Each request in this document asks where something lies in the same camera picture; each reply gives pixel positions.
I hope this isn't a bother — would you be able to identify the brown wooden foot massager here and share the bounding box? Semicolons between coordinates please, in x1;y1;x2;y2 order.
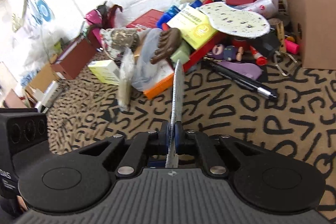
150;28;182;65

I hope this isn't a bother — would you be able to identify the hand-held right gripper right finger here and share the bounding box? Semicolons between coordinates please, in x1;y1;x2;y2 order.
174;121;263;178

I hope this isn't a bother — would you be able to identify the orange and white box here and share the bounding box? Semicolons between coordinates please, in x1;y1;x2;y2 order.
142;58;177;100

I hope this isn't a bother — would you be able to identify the patterned white insole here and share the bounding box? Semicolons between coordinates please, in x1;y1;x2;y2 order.
195;2;271;38

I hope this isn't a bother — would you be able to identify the pink highlighter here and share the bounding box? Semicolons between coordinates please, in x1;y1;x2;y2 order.
284;39;300;54

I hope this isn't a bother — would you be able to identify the yellow and white medicine box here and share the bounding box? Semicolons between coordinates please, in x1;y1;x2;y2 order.
166;5;219;50

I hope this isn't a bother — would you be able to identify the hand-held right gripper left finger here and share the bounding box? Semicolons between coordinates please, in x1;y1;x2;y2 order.
78;120;172;178

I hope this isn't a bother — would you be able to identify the purple insole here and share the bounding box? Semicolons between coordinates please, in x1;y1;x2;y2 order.
220;60;263;81

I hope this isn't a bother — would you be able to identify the wooden doll toy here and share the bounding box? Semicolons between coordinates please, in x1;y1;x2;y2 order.
211;38;266;66

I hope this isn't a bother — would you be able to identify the red flat box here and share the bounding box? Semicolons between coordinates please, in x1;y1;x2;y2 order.
126;9;166;29

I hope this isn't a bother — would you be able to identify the reddish brown box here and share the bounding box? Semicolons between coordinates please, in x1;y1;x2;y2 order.
51;37;96;80

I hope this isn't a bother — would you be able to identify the black marker pen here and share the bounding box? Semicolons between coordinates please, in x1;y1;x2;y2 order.
207;59;279;102

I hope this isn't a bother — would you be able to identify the herbal sachet bag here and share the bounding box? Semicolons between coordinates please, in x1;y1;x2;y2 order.
100;28;140;57

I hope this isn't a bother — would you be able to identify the clear bag with pink item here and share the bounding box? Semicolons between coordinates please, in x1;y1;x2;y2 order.
236;0;279;18

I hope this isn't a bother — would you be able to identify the clear plastic bag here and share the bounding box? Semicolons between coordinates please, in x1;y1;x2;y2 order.
131;29;164;91

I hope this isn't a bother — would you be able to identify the red open tray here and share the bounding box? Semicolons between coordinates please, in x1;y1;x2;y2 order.
183;32;224;73

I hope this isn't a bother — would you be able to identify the grey insole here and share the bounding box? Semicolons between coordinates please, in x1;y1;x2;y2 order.
165;59;185;168

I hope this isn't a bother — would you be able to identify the letter-printed brown tablecloth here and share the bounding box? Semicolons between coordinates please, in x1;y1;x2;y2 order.
46;51;336;220

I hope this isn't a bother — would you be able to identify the small green box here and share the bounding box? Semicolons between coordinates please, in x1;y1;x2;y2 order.
170;43;191;65

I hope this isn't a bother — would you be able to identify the yellow-green medicine box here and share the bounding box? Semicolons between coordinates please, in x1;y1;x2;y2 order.
87;59;122;86

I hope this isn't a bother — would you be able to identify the brown cardboard box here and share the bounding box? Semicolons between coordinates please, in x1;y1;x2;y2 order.
275;0;336;70

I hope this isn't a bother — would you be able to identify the cotton swab bag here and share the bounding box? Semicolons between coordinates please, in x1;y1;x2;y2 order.
117;48;136;109

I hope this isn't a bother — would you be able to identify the black plastic device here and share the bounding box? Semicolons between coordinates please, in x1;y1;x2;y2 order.
258;33;280;58

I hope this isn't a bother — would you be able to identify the wooden clothespin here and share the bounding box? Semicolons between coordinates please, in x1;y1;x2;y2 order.
274;21;287;53

